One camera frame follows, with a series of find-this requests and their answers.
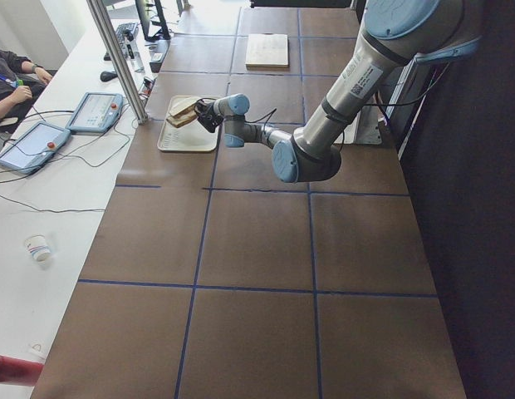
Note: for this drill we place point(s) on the aluminium frame post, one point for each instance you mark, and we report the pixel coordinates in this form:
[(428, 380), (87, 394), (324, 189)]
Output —
[(107, 32)]

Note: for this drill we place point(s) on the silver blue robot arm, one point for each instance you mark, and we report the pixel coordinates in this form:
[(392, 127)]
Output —
[(392, 33)]

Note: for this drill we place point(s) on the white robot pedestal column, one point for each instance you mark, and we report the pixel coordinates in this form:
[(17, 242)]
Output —
[(359, 119)]

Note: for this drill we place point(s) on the black computer mouse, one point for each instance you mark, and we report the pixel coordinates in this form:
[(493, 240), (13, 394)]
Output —
[(106, 76)]

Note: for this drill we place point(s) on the far teach pendant tablet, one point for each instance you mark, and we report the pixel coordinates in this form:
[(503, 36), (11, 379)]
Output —
[(96, 113)]

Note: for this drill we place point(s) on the red cylinder object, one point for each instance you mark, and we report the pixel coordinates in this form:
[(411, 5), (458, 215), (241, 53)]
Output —
[(14, 371)]

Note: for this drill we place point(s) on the paper cup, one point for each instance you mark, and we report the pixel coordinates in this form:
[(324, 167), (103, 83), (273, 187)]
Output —
[(38, 247)]

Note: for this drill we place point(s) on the egg toast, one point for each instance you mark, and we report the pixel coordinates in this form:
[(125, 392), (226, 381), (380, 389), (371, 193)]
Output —
[(179, 121)]

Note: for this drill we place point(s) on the black keyboard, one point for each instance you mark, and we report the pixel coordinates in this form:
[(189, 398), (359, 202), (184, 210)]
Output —
[(123, 32)]

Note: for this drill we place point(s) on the person in dark clothes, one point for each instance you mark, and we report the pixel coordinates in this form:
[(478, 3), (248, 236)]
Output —
[(21, 83)]

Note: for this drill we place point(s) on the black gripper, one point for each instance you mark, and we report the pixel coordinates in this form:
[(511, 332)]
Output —
[(203, 109)]

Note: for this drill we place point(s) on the wooden cutting board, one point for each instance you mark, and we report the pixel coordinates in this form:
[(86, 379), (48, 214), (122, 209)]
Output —
[(267, 50)]

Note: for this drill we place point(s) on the bread slice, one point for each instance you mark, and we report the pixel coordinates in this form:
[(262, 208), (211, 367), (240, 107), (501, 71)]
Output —
[(182, 105)]

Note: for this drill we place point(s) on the black monitor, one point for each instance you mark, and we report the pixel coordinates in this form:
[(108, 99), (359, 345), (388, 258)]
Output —
[(152, 20)]

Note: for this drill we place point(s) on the teach pendant tablet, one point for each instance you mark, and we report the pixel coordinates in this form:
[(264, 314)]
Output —
[(31, 151), (96, 113)]

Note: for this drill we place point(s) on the cream plastic tray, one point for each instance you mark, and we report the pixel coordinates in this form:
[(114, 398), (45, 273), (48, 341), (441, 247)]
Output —
[(191, 137)]

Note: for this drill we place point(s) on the near teach pendant tablet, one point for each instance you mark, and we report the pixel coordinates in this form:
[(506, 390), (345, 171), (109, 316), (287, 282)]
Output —
[(31, 151)]

